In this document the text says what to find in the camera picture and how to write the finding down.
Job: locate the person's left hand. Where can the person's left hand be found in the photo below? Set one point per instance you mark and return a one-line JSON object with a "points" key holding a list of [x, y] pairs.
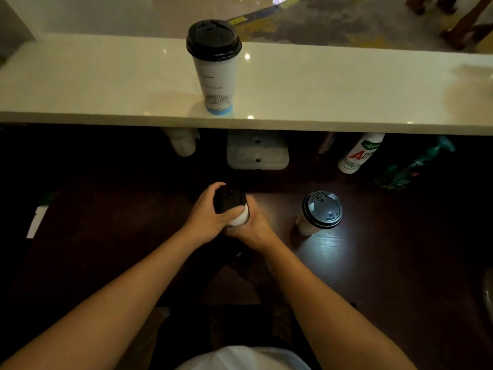
{"points": [[202, 219]]}

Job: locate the person's right hand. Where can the person's right hand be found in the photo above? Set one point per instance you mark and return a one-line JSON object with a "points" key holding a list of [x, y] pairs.
{"points": [[252, 231]]}

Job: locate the person's left thumb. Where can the person's left thumb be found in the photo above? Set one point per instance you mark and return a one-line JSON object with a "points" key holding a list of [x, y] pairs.
{"points": [[233, 214]]}

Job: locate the person's left forearm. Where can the person's left forearm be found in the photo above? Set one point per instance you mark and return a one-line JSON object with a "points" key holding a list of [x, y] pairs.
{"points": [[104, 304]]}

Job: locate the person's right forearm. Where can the person's right forearm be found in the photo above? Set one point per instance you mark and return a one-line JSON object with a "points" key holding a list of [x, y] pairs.
{"points": [[327, 308]]}

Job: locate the white plastic container lid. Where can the white plastic container lid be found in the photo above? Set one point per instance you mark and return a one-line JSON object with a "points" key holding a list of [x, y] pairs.
{"points": [[257, 149]]}

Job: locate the white paper cup grey lid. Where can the white paper cup grey lid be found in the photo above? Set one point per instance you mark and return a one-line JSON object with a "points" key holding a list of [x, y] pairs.
{"points": [[319, 211]]}

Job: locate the white counter shelf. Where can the white counter shelf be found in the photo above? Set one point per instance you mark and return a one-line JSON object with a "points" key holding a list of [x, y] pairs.
{"points": [[246, 84]]}

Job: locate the white bottle red green label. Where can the white bottle red green label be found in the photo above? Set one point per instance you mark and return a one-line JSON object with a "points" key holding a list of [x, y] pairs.
{"points": [[360, 153]]}

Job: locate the person's white shirt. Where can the person's white shirt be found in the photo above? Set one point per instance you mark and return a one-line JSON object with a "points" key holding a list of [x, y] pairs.
{"points": [[242, 360]]}

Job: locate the tall white paper cup black lid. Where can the tall white paper cup black lid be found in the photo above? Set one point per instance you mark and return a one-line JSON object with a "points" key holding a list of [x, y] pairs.
{"points": [[214, 65]]}

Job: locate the teal spray bottle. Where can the teal spray bottle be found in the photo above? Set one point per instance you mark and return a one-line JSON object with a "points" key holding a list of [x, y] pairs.
{"points": [[414, 165]]}

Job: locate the white paper sheet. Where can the white paper sheet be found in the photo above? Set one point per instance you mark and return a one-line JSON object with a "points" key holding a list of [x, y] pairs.
{"points": [[36, 221]]}

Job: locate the wooden chair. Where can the wooden chair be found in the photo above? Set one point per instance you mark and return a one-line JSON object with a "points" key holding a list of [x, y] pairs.
{"points": [[458, 19]]}

